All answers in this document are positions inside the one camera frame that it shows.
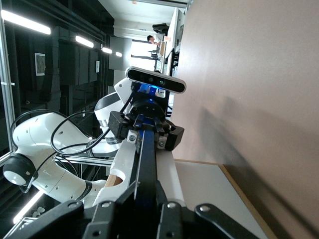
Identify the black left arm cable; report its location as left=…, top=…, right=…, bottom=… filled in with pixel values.
left=9, top=109, right=130, bottom=195

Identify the aluminium frame rail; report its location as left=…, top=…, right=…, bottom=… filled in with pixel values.
left=54, top=154, right=116, bottom=167

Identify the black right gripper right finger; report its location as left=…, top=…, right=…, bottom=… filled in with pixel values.
left=154, top=180, right=260, bottom=239

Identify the seated person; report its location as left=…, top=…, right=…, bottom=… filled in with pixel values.
left=146, top=34, right=160, bottom=46

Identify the aluminium frame post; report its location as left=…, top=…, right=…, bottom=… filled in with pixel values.
left=0, top=18, right=16, bottom=165

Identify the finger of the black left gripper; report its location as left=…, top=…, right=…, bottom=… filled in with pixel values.
left=109, top=111, right=143, bottom=147
left=153, top=117, right=185, bottom=152

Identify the large framed wall poster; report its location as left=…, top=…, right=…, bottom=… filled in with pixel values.
left=34, top=52, right=46, bottom=76

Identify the black monitor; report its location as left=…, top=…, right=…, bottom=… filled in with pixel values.
left=152, top=23, right=168, bottom=33

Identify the wooden drawer cabinet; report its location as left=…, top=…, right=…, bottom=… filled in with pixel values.
left=174, top=159, right=278, bottom=239

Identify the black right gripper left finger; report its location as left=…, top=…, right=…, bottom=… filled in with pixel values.
left=0, top=183, right=141, bottom=239

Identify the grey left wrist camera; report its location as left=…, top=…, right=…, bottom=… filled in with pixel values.
left=125, top=66, right=187, bottom=95

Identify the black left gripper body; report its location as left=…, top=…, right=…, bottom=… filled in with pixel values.
left=126, top=98, right=167, bottom=127

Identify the white-fronted wooden drawer with notch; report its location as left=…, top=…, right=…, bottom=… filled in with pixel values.
left=93, top=143, right=186, bottom=210

